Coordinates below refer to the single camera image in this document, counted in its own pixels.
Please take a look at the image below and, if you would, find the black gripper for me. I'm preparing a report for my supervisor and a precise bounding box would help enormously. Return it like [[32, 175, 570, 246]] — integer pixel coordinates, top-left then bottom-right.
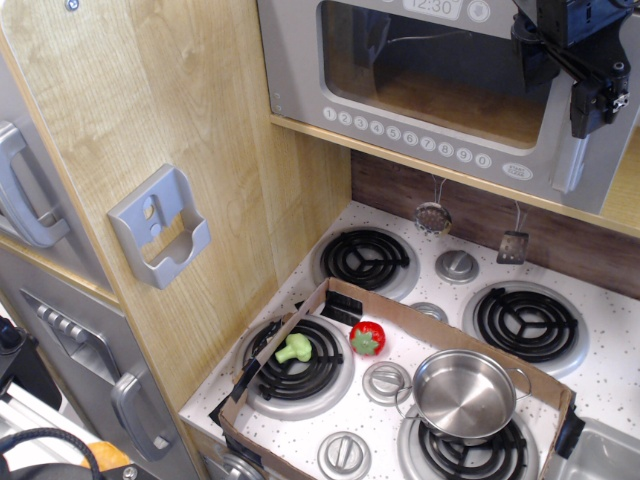
[[511, 1, 635, 139]]

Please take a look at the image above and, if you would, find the grey toy microwave door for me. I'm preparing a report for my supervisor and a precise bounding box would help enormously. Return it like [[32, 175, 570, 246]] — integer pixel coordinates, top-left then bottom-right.
[[257, 1, 639, 213]]

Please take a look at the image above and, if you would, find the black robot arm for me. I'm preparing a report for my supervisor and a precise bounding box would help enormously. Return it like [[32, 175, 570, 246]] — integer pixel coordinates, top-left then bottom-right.
[[511, 1, 639, 139]]

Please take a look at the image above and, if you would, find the hanging metal spatula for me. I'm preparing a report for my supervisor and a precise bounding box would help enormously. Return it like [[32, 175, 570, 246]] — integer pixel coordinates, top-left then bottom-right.
[[496, 202, 529, 265]]

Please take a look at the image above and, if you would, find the hanging metal strainer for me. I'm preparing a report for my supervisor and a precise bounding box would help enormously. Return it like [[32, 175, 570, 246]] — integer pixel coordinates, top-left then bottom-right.
[[414, 175, 452, 237]]

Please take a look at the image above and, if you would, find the grey back stove knob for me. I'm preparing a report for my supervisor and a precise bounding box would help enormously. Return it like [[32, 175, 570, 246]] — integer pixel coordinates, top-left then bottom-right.
[[435, 250, 480, 285]]

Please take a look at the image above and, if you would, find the back right black burner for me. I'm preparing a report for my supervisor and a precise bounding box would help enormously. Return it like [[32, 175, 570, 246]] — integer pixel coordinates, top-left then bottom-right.
[[462, 281, 590, 378]]

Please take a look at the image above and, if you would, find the back left black burner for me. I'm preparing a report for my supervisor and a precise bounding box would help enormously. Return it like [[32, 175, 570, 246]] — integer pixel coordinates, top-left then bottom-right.
[[310, 227, 420, 301]]

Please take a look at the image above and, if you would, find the grey small stove knob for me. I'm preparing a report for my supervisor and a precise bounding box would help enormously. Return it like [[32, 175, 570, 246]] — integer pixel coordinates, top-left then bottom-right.
[[410, 302, 449, 324]]

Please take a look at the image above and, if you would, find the brown cardboard tray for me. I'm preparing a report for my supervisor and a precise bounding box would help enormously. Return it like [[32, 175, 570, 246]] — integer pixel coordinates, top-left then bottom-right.
[[209, 278, 585, 479]]

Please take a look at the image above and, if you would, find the red toy strawberry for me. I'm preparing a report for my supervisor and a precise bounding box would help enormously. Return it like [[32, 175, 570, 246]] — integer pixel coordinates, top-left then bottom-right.
[[349, 321, 386, 356]]

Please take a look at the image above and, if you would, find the small steel pot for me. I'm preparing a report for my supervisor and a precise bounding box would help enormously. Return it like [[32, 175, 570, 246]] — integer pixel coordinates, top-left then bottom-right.
[[399, 349, 532, 446]]

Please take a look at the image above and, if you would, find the grey centre stove knob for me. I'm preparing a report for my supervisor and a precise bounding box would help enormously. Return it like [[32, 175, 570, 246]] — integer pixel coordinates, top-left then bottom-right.
[[362, 361, 411, 407]]

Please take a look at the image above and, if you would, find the grey toy sink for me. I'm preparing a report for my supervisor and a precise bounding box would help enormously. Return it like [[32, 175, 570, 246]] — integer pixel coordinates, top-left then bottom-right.
[[542, 417, 639, 480]]

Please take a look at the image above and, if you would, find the front right black burner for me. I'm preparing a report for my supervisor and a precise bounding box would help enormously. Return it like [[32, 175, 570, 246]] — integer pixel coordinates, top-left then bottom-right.
[[397, 406, 540, 480]]

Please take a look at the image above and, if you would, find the green toy broccoli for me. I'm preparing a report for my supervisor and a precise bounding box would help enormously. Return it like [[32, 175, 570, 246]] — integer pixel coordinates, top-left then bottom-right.
[[275, 333, 312, 364]]

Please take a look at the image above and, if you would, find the grey plastic phone holder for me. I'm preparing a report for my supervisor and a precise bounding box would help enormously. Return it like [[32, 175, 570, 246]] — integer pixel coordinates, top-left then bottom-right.
[[108, 164, 211, 290]]

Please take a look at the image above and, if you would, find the grey front stove knob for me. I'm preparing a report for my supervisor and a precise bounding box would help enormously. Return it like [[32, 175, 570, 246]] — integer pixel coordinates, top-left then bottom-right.
[[317, 431, 372, 480]]

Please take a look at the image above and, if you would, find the grey oven knob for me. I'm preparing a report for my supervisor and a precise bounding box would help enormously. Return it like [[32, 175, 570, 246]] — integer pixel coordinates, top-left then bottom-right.
[[223, 453, 265, 480]]

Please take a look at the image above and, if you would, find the grey ice dispenser panel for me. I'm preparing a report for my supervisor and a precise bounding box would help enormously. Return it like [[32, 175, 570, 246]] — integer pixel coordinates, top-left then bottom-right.
[[20, 290, 121, 385]]

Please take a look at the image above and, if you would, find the lower grey fridge handle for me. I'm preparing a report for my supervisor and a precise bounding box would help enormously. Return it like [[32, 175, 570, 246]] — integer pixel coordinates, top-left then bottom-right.
[[110, 372, 170, 462]]

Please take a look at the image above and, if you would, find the grey fridge handle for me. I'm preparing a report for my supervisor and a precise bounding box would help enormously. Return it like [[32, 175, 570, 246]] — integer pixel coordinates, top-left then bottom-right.
[[1, 121, 70, 248], [110, 372, 170, 462]]

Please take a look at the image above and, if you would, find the upper grey fridge handle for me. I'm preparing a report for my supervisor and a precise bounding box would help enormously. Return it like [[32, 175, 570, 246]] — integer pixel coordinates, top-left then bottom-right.
[[1, 121, 70, 248]]

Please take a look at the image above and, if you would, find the black braided cable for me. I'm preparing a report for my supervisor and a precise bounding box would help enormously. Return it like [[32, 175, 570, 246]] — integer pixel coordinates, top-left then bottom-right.
[[0, 427, 101, 480]]

